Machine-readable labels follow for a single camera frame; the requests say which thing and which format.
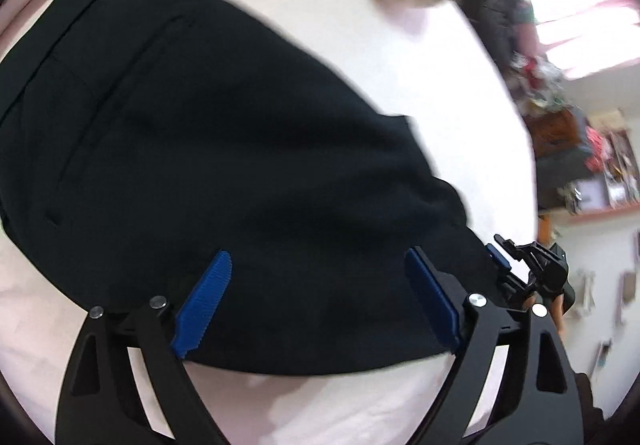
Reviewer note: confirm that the black pants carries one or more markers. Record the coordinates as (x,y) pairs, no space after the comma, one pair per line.
(225,150)

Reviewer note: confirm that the black recliner chair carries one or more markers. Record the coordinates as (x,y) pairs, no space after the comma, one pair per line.
(500,10)

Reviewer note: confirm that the wooden chair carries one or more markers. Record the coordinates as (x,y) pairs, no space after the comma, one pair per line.
(555,130)

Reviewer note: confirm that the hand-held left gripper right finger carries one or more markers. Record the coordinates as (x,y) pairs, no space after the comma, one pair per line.
(434,305)

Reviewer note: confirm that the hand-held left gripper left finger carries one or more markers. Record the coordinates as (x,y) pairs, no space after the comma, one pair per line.
(200,310)

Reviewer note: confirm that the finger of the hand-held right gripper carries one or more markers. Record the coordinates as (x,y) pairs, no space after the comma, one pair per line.
(507,243)
(497,256)

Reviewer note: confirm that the cluttered bookshelf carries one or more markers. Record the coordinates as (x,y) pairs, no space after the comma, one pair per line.
(610,165)

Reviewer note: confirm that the pink bed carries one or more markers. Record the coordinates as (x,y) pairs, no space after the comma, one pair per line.
(400,50)

